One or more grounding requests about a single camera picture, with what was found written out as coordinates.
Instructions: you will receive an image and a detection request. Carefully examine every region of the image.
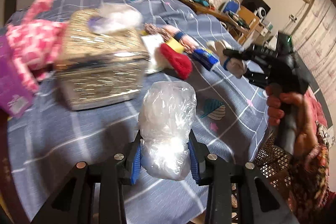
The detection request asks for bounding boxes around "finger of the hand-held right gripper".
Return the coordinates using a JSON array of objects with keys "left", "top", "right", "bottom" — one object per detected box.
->
[
  {"left": 223, "top": 49, "right": 254, "bottom": 71},
  {"left": 245, "top": 69, "right": 269, "bottom": 88}
]

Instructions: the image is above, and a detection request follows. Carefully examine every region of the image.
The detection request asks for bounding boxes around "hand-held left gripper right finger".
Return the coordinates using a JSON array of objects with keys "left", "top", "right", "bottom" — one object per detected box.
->
[{"left": 188, "top": 131, "right": 300, "bottom": 224}]

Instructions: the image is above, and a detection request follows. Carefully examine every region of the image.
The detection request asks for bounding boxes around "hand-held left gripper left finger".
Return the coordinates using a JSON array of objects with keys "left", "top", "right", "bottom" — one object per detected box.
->
[{"left": 31, "top": 131, "right": 143, "bottom": 224}]

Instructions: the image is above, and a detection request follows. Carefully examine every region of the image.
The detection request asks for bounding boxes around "beige plush toy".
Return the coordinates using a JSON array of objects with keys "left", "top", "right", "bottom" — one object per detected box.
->
[{"left": 207, "top": 40, "right": 248, "bottom": 79}]

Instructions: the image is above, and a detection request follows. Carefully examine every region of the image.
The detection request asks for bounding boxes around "clear plastic bag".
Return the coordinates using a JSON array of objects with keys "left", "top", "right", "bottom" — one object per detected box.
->
[{"left": 138, "top": 81, "right": 197, "bottom": 181}]

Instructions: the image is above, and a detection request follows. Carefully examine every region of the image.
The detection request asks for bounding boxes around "gold patterned box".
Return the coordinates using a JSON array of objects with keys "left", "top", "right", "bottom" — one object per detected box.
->
[{"left": 54, "top": 9, "right": 150, "bottom": 111}]

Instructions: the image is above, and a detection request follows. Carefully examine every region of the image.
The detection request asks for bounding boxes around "person's right forearm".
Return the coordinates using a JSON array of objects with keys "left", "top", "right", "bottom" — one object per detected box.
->
[{"left": 287, "top": 122, "right": 336, "bottom": 224}]

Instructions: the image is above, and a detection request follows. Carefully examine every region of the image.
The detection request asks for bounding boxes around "person's right hand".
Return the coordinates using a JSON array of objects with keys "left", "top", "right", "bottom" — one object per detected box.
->
[{"left": 266, "top": 84, "right": 315, "bottom": 156}]

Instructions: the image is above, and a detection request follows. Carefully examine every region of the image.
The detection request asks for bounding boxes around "blue packet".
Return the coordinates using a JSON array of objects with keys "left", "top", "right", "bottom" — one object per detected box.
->
[{"left": 192, "top": 48, "right": 219, "bottom": 72}]

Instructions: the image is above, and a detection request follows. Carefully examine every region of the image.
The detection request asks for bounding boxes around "wooden table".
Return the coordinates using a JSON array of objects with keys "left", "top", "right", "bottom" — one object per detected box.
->
[{"left": 178, "top": 0, "right": 252, "bottom": 43}]

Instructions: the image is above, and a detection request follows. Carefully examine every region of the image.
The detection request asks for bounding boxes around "blue folding chair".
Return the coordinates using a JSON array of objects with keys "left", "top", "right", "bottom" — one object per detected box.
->
[{"left": 219, "top": 0, "right": 240, "bottom": 20}]

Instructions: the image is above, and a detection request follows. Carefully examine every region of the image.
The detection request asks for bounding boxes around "pink cloth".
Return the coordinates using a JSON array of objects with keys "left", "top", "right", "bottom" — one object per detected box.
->
[{"left": 306, "top": 88, "right": 328, "bottom": 127}]

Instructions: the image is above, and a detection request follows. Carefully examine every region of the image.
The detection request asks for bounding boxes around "black monitor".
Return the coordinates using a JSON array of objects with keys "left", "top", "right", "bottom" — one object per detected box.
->
[{"left": 240, "top": 0, "right": 271, "bottom": 21}]

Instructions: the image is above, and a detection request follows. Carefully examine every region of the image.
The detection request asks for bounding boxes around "red knitted item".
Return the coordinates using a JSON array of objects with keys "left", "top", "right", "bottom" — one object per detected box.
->
[{"left": 159, "top": 43, "right": 193, "bottom": 80}]

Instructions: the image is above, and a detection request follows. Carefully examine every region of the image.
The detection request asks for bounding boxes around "grey checked bedsheet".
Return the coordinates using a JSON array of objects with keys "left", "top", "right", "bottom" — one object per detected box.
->
[{"left": 7, "top": 0, "right": 289, "bottom": 224}]

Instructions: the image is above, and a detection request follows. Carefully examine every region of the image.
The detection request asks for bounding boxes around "teal item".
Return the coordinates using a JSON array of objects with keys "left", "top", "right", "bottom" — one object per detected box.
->
[{"left": 190, "top": 0, "right": 210, "bottom": 8}]

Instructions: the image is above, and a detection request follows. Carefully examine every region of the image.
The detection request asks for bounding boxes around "pink striped knitted item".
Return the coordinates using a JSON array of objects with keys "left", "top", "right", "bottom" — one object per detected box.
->
[{"left": 144, "top": 23, "right": 200, "bottom": 54}]

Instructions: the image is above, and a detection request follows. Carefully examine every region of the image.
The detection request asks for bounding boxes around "wicker basket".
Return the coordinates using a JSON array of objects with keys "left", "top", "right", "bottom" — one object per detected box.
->
[{"left": 252, "top": 132, "right": 292, "bottom": 188}]

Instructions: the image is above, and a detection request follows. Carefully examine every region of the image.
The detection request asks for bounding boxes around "white fluffy item in bag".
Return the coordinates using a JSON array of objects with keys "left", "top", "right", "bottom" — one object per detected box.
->
[{"left": 89, "top": 2, "right": 143, "bottom": 35}]

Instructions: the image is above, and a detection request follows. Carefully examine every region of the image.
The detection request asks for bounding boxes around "purple box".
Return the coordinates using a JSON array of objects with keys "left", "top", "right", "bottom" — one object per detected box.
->
[{"left": 0, "top": 35, "right": 34, "bottom": 118}]

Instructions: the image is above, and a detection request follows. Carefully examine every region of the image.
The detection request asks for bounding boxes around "pink plush toy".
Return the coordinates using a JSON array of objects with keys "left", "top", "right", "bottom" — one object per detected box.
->
[{"left": 5, "top": 0, "right": 67, "bottom": 93}]

